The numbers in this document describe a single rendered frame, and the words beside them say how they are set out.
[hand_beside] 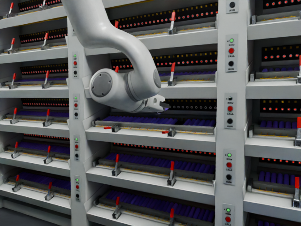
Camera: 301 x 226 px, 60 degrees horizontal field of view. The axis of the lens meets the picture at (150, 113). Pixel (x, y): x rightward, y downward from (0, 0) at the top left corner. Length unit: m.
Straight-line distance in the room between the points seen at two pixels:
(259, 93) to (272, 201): 0.36
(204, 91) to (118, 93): 0.43
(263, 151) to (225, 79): 0.27
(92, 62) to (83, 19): 0.66
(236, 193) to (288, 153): 0.22
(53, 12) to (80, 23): 0.79
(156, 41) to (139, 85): 0.46
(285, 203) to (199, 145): 0.33
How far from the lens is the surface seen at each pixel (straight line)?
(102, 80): 0.62
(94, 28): 0.63
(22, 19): 1.60
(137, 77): 0.61
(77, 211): 1.38
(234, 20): 0.96
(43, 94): 1.44
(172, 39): 1.02
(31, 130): 1.53
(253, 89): 0.92
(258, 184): 1.03
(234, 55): 0.94
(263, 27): 0.94
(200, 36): 0.98
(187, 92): 0.98
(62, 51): 1.35
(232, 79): 0.93
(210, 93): 0.95
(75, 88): 1.27
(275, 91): 0.92
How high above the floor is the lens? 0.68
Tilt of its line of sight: 4 degrees down
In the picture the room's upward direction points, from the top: straight up
